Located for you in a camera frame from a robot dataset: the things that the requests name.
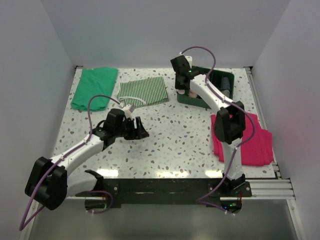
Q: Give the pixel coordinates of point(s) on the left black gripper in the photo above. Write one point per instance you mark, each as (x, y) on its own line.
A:
(138, 133)

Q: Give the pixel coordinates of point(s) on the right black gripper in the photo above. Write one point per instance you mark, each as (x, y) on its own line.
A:
(178, 86)

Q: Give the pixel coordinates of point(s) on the white pink-trimmed underwear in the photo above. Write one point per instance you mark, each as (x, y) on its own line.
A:
(181, 92)

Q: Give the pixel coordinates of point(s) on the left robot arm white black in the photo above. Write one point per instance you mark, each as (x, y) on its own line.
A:
(48, 180)

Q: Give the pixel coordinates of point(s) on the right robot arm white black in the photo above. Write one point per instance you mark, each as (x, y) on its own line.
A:
(229, 122)

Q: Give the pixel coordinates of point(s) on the pink rolled underwear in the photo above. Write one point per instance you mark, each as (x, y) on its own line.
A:
(192, 94)

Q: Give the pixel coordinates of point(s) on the green white striped underwear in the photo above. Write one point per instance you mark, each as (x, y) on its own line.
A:
(143, 92)

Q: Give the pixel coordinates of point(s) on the green divided storage tray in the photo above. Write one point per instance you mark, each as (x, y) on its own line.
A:
(190, 100)

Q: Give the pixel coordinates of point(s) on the blue striped rolled sock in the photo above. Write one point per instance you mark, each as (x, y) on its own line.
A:
(225, 84)

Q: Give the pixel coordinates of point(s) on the grey striped rolled sock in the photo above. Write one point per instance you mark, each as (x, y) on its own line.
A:
(226, 92)

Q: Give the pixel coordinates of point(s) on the green folded cloth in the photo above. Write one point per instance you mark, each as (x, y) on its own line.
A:
(94, 82)

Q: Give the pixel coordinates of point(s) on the pink folded cloth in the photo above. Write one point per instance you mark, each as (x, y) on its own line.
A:
(257, 152)

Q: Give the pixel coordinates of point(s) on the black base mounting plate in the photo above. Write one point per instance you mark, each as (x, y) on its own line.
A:
(162, 191)

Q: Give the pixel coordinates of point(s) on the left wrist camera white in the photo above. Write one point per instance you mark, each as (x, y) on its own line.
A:
(128, 109)

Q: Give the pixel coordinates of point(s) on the aluminium frame rail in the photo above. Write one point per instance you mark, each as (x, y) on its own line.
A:
(276, 188)

